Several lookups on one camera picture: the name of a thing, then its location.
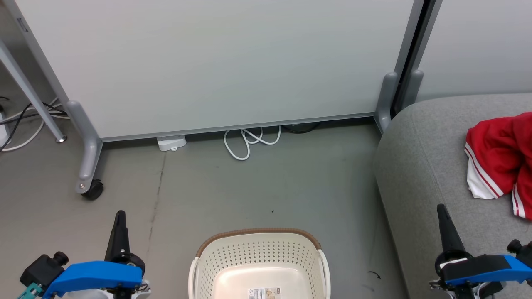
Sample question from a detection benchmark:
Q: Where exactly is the black floor cable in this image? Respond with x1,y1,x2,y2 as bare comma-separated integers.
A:
0,96,67,152

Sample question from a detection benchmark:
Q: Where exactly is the teal left cable connector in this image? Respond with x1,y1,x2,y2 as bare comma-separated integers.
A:
17,282,43,299

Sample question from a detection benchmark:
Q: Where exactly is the grey table leg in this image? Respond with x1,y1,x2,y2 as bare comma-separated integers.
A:
0,39,67,144

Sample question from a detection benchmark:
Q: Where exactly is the cream perforated laundry basket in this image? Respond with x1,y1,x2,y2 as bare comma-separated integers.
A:
188,227,332,299

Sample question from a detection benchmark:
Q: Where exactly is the printed basket sticker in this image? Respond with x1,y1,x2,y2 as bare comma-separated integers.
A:
248,287,281,299

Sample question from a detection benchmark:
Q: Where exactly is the large white partition panel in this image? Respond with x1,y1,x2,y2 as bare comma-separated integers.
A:
0,0,424,142

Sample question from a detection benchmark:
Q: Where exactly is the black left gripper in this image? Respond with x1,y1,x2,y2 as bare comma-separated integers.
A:
20,210,147,287

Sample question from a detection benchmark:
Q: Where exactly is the narrow white partition panel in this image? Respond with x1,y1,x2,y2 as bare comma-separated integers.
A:
416,0,532,102

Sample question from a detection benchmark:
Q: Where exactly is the white power adapter box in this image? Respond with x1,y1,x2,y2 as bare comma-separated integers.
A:
157,135,187,152

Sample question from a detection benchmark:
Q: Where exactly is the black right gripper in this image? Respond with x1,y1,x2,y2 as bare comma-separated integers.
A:
434,204,532,288

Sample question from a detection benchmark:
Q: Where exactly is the grey partition foot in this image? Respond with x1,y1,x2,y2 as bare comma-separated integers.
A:
401,69,424,110
374,71,399,133
66,100,103,195

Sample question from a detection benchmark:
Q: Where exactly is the black caster wheel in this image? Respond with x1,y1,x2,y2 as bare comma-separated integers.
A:
81,179,104,201

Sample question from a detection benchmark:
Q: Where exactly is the grey fabric sofa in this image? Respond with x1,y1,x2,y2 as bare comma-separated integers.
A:
373,92,532,299

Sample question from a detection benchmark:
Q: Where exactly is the dark cable under partition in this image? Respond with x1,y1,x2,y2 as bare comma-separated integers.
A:
283,121,320,134

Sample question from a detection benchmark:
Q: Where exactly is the white looped floor cable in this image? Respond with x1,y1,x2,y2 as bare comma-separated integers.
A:
223,125,282,161

